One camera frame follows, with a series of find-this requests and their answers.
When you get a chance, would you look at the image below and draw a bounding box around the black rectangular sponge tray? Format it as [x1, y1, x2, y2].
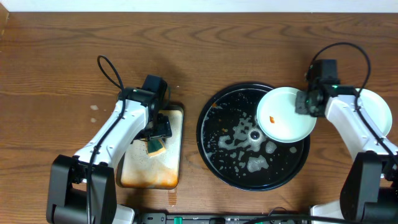
[116, 105, 184, 190]

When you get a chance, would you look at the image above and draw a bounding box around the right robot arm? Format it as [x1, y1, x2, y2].
[295, 84, 397, 223]

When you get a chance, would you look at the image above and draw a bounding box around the black round tray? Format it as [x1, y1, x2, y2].
[196, 83, 310, 191]

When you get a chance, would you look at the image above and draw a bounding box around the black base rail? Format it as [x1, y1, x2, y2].
[114, 205, 343, 224]

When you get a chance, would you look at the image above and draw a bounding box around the green and yellow sponge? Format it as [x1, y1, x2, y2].
[147, 139, 166, 157]

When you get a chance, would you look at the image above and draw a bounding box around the light blue plate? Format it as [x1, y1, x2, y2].
[256, 87, 317, 143]
[360, 89, 392, 136]

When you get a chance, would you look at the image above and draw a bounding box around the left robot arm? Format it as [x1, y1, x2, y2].
[46, 87, 172, 223]

